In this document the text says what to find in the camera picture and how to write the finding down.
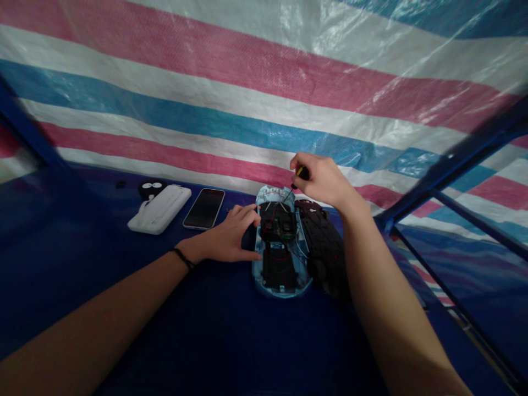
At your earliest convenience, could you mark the person's left hand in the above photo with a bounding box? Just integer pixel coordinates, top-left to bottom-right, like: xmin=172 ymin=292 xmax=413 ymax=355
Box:
xmin=186 ymin=203 xmax=263 ymax=265

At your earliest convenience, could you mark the person's right hand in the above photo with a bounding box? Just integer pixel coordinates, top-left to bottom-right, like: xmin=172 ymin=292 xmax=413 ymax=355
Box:
xmin=289 ymin=151 xmax=359 ymax=210

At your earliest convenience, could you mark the black yellow screwdriver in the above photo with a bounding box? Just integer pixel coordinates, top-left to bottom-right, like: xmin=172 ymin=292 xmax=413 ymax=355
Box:
xmin=282 ymin=166 xmax=310 ymax=204

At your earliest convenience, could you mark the light blue toy car body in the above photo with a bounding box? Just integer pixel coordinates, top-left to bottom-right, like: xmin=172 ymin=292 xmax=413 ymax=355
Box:
xmin=251 ymin=184 xmax=315 ymax=300

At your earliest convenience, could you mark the striped tarpaulin sheet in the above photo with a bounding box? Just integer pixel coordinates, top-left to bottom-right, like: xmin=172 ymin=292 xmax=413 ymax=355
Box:
xmin=0 ymin=0 xmax=528 ymax=306

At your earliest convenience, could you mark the black toy car chassis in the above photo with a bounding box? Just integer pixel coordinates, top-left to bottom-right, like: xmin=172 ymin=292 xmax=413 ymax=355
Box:
xmin=294 ymin=199 xmax=345 ymax=299

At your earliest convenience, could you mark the smartphone with pink case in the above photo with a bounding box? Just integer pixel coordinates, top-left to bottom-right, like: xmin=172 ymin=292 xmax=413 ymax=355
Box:
xmin=183 ymin=188 xmax=226 ymax=229

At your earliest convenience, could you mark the white power bank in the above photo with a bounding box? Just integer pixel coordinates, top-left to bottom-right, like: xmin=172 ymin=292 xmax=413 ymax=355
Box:
xmin=126 ymin=184 xmax=193 ymax=236

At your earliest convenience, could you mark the black round googly-eyed toy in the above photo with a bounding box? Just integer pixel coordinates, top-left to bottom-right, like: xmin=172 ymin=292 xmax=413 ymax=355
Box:
xmin=138 ymin=179 xmax=168 ymax=202

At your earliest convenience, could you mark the blue metal frame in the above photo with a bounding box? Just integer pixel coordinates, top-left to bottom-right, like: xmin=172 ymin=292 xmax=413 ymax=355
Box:
xmin=0 ymin=74 xmax=528 ymax=396

